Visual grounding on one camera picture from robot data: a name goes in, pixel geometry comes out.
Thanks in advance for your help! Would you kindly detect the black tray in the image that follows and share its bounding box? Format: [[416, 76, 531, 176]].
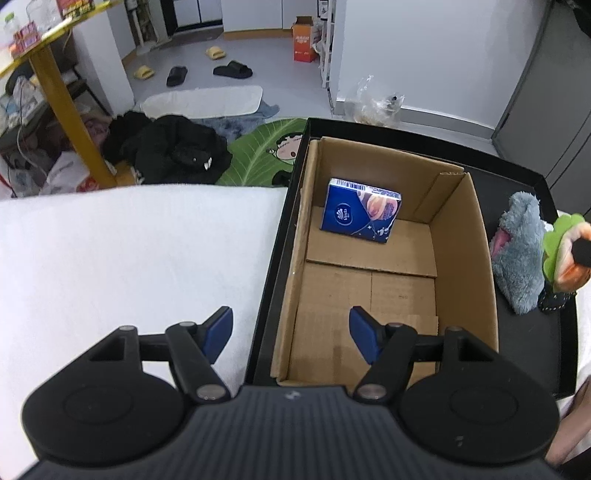
[[244, 117, 580, 400]]

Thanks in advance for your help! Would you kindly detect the green orange plush toy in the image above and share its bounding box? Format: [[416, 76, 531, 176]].
[[541, 213, 591, 292]]

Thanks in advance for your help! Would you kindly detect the small dark blue plush toy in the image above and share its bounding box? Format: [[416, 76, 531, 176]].
[[537, 284, 578, 315]]

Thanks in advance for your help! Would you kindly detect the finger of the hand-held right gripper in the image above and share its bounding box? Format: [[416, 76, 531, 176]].
[[571, 237, 591, 268]]

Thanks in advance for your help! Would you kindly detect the clear plastic bag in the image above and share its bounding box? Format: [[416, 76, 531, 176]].
[[346, 74, 406, 129]]

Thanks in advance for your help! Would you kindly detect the pile of black clothes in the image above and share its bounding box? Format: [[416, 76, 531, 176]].
[[100, 111, 233, 186]]

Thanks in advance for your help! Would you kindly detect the white blanket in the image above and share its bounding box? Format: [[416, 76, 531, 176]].
[[0, 184, 591, 480]]

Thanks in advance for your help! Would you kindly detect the small pink box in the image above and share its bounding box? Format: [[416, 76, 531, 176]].
[[13, 23, 40, 52]]

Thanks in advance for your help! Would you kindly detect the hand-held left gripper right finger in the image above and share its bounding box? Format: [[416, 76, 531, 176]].
[[349, 306, 499, 401]]

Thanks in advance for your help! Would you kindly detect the blue tissue packet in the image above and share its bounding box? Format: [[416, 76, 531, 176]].
[[320, 178, 403, 244]]

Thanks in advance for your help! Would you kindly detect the large red carton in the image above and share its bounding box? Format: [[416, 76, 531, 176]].
[[58, 0, 98, 19]]

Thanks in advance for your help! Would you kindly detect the yellow round table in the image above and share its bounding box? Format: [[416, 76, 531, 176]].
[[0, 0, 118, 189]]

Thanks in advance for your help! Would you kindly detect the brown cardboard box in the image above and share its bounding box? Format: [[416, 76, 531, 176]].
[[269, 137, 500, 387]]

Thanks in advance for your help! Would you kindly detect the green leaf floor mat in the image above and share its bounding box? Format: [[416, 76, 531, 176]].
[[215, 117, 309, 188]]

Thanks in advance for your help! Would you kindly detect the white standing fan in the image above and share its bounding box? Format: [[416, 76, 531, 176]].
[[129, 0, 160, 51]]

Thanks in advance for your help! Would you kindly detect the white shelf rack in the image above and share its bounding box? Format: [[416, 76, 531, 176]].
[[314, 0, 343, 88]]

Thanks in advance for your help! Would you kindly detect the grey plush toy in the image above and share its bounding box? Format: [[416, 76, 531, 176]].
[[489, 191, 548, 315]]

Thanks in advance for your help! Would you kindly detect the white kitchen cabinet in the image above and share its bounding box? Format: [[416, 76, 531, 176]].
[[222, 0, 319, 34]]

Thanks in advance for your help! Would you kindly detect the orange carton box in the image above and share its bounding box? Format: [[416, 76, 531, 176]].
[[292, 16, 320, 63]]

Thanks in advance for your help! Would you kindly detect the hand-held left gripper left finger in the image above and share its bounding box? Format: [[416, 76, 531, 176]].
[[90, 305, 234, 401]]

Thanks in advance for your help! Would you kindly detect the white floor mat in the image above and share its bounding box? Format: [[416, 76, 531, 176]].
[[140, 85, 264, 120]]

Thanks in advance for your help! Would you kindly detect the grey door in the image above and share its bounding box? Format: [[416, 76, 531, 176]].
[[490, 0, 591, 188]]

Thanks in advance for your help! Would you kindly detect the dark doormat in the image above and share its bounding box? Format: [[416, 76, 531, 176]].
[[163, 25, 225, 47]]

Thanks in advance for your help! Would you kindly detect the person's leg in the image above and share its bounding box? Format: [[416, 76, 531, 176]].
[[545, 376, 591, 467]]

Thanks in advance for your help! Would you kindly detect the black framed glass door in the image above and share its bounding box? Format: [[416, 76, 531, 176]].
[[171, 0, 223, 32]]

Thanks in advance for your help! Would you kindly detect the large clear bottle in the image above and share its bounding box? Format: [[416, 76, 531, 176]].
[[25, 0, 62, 29]]

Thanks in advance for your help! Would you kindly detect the white plastic bag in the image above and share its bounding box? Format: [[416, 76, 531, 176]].
[[41, 151, 99, 195]]

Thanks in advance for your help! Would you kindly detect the blue fluffy rug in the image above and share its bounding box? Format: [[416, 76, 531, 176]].
[[194, 102, 281, 139]]

